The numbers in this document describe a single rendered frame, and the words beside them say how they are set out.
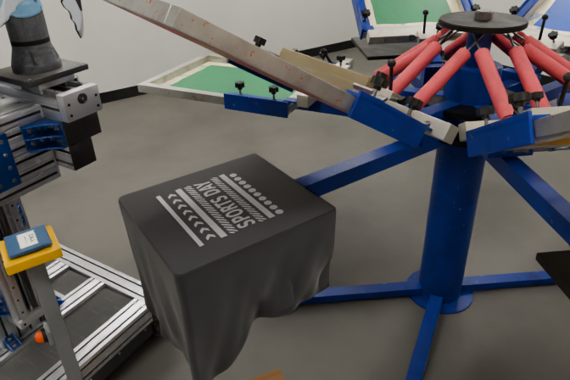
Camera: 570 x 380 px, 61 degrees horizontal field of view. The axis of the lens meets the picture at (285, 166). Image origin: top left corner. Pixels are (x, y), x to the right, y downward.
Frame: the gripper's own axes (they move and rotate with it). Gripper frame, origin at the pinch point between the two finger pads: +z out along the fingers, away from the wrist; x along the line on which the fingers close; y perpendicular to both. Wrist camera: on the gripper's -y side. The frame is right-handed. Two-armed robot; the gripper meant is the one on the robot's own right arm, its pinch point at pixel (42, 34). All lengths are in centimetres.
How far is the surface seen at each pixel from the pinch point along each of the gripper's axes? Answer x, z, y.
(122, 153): -111, 122, 252
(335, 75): -73, -1, -8
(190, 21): -17.4, -9.8, -29.2
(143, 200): -32, 46, 15
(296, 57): -74, -2, 11
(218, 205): -48, 42, -1
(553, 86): -217, -7, -1
